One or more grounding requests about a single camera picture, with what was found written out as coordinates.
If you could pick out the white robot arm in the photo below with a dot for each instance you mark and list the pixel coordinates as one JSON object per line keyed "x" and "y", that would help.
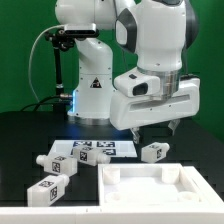
{"x": 156, "y": 31}

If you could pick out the black camera on stand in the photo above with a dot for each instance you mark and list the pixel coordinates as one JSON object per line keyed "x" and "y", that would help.
{"x": 62, "y": 40}

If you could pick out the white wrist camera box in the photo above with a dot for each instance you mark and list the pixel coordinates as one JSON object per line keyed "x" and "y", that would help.
{"x": 134, "y": 83}

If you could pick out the white square tabletop part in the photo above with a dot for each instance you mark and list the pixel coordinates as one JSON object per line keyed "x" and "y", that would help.
{"x": 146, "y": 185}

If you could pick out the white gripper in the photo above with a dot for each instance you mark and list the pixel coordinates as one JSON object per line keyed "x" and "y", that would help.
{"x": 129, "y": 113}

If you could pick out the white L-shaped fence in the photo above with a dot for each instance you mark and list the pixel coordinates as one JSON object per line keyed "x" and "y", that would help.
{"x": 211, "y": 211}

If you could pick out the white sheet with tags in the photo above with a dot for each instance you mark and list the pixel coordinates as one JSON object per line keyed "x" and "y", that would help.
{"x": 109, "y": 147}

